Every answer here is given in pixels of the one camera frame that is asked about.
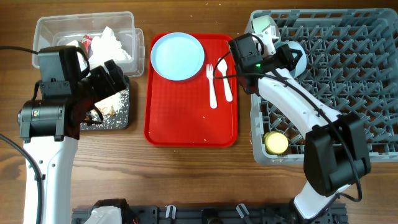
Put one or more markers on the small green bowl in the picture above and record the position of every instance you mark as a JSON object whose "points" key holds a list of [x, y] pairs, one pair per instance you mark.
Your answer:
{"points": [[262, 24]]}

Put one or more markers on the grey dishwasher rack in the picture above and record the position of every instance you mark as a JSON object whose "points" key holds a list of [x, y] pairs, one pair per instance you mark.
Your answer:
{"points": [[351, 65]]}

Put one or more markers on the clear plastic waste bin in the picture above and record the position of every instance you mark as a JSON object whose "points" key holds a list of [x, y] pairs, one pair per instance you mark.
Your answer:
{"points": [[60, 30]]}

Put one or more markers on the red serving tray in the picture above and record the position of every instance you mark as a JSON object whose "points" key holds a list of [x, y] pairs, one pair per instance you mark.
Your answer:
{"points": [[178, 114]]}

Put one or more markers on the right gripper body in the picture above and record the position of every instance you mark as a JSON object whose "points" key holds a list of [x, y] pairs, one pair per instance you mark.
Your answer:
{"points": [[270, 60]]}

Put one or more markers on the white paper napkin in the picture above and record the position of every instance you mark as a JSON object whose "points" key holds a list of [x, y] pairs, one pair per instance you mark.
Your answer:
{"points": [[104, 47]]}

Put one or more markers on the red snack wrapper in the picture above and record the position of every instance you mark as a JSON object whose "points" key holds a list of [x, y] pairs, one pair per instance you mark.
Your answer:
{"points": [[86, 41]]}

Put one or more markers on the white plastic spoon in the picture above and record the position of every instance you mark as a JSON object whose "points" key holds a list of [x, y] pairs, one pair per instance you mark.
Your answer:
{"points": [[223, 67]]}

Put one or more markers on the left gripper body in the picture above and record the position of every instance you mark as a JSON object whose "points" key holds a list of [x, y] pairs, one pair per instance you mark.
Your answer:
{"points": [[99, 86]]}

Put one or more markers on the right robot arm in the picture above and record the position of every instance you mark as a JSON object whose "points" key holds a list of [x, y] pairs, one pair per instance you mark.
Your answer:
{"points": [[335, 156]]}

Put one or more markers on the black plastic tray bin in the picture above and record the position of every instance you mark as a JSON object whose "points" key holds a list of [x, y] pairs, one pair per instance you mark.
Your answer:
{"points": [[118, 115]]}

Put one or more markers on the white plastic fork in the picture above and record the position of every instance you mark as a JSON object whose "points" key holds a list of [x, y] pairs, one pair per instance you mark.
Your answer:
{"points": [[209, 75]]}

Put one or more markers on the large light blue plate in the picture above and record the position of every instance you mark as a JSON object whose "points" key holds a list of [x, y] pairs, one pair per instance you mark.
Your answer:
{"points": [[177, 56]]}

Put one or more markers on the yellow plastic cup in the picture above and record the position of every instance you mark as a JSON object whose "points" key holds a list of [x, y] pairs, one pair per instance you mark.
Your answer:
{"points": [[275, 142]]}

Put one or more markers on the food scraps and rice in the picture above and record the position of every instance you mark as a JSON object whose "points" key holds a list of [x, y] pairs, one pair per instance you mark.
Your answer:
{"points": [[113, 109]]}

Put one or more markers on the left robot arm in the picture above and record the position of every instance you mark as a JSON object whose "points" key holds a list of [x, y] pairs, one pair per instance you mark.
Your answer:
{"points": [[50, 127]]}

